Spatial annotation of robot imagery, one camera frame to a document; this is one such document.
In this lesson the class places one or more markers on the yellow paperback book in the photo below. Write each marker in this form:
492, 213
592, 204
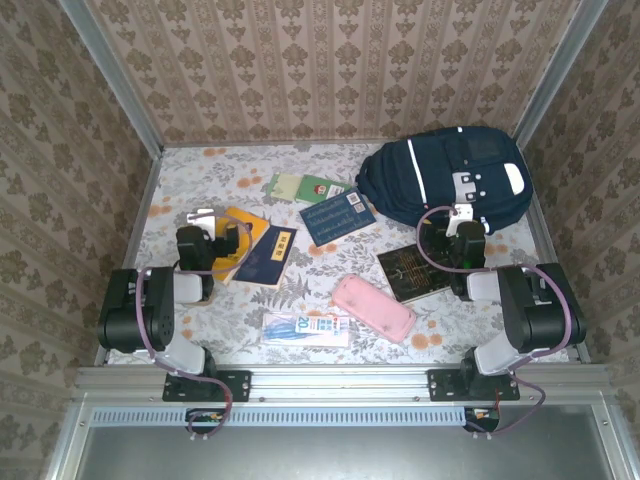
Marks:
255, 227

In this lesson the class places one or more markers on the navy book with yellow label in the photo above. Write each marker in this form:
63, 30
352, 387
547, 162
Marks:
265, 260

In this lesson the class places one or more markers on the black paperback book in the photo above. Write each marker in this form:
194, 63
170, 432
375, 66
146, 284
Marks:
405, 275

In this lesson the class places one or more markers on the navy blue backpack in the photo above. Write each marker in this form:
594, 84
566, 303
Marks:
400, 175

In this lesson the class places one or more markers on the pink pencil case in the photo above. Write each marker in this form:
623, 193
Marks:
372, 307

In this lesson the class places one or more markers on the blue book with white text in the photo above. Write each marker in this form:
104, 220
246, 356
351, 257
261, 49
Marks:
335, 220

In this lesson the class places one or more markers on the clear pack of pens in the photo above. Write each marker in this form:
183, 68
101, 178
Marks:
305, 330

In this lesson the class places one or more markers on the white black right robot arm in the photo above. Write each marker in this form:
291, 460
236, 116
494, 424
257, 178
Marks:
545, 325

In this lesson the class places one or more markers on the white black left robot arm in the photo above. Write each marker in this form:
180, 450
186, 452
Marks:
125, 325

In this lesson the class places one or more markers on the floral tablecloth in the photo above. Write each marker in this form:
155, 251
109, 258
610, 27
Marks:
380, 352

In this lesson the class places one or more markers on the grey sheet metal panel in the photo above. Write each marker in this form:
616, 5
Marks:
350, 455

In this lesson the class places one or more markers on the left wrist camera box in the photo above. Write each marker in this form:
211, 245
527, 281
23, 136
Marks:
200, 220

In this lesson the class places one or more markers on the aluminium table side rail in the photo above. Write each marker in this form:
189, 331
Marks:
546, 250
130, 250

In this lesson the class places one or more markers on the aluminium table end rail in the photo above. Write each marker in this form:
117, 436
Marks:
250, 143

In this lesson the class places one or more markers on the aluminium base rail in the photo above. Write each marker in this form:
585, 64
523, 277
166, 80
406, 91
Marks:
340, 382

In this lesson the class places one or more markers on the aluminium corner post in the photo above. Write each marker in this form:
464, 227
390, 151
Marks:
557, 75
115, 75

